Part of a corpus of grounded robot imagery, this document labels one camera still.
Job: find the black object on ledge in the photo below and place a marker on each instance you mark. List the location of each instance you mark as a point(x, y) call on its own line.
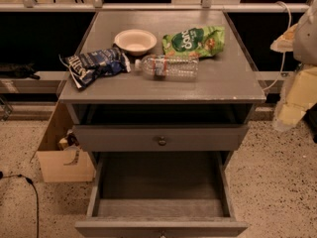
point(15, 70)

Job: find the white paper bowl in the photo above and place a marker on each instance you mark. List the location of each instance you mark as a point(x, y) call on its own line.
point(135, 42)

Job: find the closed grey top drawer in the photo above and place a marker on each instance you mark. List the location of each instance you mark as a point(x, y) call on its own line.
point(102, 138)

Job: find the open grey middle drawer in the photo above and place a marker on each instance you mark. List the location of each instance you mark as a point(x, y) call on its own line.
point(160, 195)

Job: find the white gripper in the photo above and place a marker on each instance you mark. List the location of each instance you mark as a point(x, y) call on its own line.
point(306, 43)

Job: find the green rice chip bag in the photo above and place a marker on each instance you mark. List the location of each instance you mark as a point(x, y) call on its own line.
point(205, 42)

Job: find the cardboard box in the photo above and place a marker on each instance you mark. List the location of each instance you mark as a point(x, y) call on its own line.
point(61, 161)

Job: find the grey wooden drawer cabinet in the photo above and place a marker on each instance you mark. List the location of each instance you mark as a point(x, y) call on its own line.
point(225, 92)

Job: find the clear plastic water bottle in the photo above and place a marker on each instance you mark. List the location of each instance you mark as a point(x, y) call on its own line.
point(174, 68)

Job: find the metal railing frame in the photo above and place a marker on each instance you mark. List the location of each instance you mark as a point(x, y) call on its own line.
point(98, 5)

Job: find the blue chip bag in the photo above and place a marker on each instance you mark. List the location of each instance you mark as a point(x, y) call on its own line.
point(86, 68)

